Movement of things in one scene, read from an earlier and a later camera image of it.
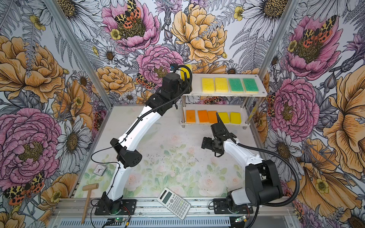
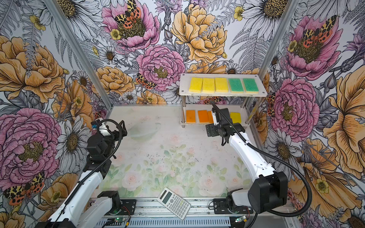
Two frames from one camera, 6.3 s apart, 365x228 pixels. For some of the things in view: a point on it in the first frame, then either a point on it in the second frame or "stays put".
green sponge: (235, 85) stays put
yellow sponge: (184, 70) -> (196, 84)
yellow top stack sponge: (207, 85) stays put
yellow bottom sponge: (221, 85) stays put
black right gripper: (206, 144) -> (210, 130)
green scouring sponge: (250, 86) stays put
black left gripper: (186, 85) -> (125, 132)
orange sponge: (190, 116) stays put
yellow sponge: (235, 118) stays put
